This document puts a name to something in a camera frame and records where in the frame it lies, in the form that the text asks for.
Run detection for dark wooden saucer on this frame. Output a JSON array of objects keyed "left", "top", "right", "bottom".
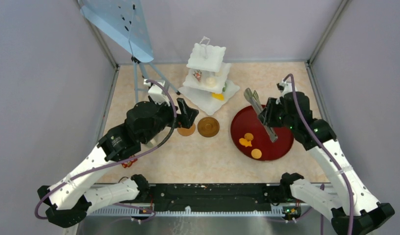
[{"left": 197, "top": 117, "right": 220, "bottom": 138}]

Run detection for light blue perforated board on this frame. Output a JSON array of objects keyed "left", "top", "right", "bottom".
[{"left": 78, "top": 0, "right": 154, "bottom": 63}]

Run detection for orange chip cookie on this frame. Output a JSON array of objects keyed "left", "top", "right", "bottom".
[{"left": 244, "top": 133, "right": 254, "bottom": 141}]

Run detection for red round tray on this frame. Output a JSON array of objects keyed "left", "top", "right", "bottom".
[{"left": 230, "top": 106, "right": 294, "bottom": 161}]

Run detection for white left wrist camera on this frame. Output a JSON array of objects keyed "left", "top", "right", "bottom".
[{"left": 144, "top": 79, "right": 170, "bottom": 105}]

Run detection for yellow cake slice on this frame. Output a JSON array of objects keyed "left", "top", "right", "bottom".
[{"left": 211, "top": 93, "right": 224, "bottom": 101}]

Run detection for round tan biscuit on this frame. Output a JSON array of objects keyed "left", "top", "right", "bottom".
[{"left": 251, "top": 148, "right": 262, "bottom": 159}]

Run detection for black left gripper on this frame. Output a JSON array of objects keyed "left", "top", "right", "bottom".
[{"left": 141, "top": 96, "right": 199, "bottom": 144}]

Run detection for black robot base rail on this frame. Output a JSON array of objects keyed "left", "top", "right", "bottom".
[{"left": 131, "top": 183, "right": 298, "bottom": 212}]

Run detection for light wooden coaster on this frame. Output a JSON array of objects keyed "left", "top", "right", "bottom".
[{"left": 177, "top": 124, "right": 196, "bottom": 137}]

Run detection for white three-tier cake stand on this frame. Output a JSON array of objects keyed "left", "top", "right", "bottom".
[{"left": 178, "top": 36, "right": 240, "bottom": 116}]

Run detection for orange fish-shaped cookie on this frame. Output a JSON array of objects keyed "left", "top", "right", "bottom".
[{"left": 239, "top": 138, "right": 252, "bottom": 147}]

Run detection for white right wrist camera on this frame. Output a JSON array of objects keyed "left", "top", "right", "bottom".
[{"left": 277, "top": 81, "right": 293, "bottom": 97}]

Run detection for white round mousse cake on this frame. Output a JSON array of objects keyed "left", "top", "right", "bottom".
[{"left": 205, "top": 76, "right": 217, "bottom": 88}]

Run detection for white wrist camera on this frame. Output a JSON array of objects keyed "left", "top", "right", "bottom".
[
  {"left": 144, "top": 79, "right": 170, "bottom": 105},
  {"left": 277, "top": 81, "right": 293, "bottom": 97}
]

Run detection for metal serving tongs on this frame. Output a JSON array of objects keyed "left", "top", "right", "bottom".
[{"left": 244, "top": 88, "right": 278, "bottom": 142}]

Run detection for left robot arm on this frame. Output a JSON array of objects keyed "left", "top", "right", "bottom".
[{"left": 38, "top": 98, "right": 199, "bottom": 228}]

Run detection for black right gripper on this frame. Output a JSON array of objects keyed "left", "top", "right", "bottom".
[{"left": 258, "top": 97, "right": 296, "bottom": 131}]

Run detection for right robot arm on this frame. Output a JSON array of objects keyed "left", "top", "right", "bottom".
[{"left": 258, "top": 92, "right": 395, "bottom": 235}]

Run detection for red snack packet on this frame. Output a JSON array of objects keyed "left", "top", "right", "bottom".
[{"left": 121, "top": 156, "right": 137, "bottom": 168}]

